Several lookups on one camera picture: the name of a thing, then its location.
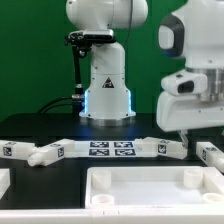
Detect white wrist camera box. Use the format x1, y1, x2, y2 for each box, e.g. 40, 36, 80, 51
161, 70, 208, 96

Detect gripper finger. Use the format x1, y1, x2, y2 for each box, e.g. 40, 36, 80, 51
178, 130, 189, 149

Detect marker tag sheet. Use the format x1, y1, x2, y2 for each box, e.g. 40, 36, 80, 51
72, 141, 144, 158

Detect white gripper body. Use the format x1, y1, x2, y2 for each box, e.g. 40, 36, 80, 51
156, 92, 224, 132

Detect white front rail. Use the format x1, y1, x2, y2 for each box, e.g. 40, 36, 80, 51
0, 210, 224, 224

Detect white desk top tray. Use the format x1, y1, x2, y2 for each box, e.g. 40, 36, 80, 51
85, 166, 224, 208

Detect white block left edge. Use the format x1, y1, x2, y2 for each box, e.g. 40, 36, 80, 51
0, 169, 10, 199

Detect black cables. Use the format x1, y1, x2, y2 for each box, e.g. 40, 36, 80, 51
37, 93, 84, 114

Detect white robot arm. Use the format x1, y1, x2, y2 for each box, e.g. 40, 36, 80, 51
65, 0, 224, 134

